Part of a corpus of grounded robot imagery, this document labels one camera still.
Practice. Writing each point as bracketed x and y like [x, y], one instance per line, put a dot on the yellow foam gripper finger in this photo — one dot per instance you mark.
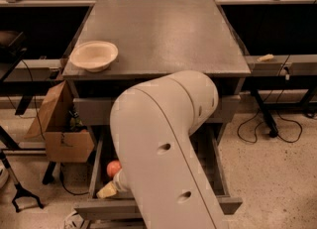
[107, 190]

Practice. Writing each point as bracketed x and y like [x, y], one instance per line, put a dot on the red apple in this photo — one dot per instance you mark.
[112, 168]

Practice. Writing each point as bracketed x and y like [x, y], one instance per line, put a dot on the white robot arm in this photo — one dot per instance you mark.
[151, 124]

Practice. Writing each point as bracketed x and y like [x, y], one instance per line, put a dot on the grey bottom drawer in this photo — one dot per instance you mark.
[118, 224]

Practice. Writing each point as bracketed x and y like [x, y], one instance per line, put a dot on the grey top drawer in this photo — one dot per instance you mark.
[96, 111]

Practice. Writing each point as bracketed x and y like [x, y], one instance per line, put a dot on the grey open middle drawer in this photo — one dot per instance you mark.
[123, 206]

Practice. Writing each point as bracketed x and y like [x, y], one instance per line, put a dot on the grey drawer cabinet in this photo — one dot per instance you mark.
[157, 38]

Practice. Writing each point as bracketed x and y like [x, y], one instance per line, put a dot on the white crumpled cloth on floor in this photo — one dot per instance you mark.
[73, 221]

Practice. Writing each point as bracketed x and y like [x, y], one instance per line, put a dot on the brown cardboard box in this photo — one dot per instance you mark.
[53, 122]

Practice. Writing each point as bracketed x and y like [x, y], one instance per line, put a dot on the white paper bowl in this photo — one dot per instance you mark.
[94, 56]

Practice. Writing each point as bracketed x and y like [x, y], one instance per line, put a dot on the yellow sponge piece on rail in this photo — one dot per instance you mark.
[265, 58]

